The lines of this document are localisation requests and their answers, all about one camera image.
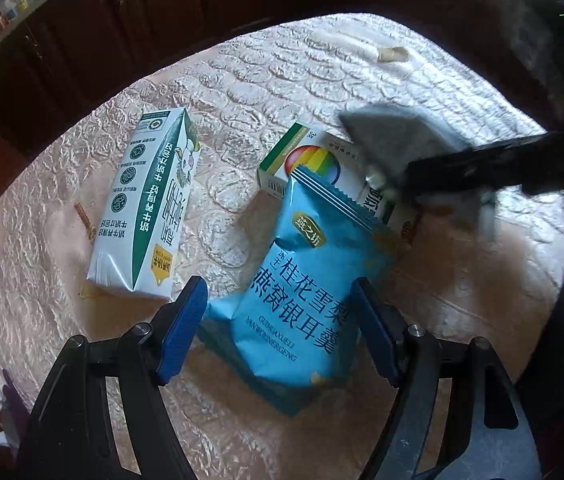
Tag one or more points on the white nutrition label bag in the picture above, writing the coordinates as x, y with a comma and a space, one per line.
389, 137

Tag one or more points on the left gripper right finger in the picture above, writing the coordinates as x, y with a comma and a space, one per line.
382, 326

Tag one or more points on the dark wood kitchen cabinets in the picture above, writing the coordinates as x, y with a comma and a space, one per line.
68, 56

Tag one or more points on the quilted beige table cover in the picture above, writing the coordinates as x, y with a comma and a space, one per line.
243, 95

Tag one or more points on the blue snack pouch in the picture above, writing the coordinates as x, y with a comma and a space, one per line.
291, 332

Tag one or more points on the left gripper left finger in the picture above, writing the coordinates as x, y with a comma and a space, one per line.
175, 326

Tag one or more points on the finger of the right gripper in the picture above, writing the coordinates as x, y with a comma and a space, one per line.
533, 163

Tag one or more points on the rainbow logo medicine box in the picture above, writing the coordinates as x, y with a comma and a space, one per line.
337, 161

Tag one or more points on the white green milk carton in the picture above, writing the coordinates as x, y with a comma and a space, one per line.
138, 237

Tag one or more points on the small beige paper scrap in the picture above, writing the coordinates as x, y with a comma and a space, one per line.
393, 55

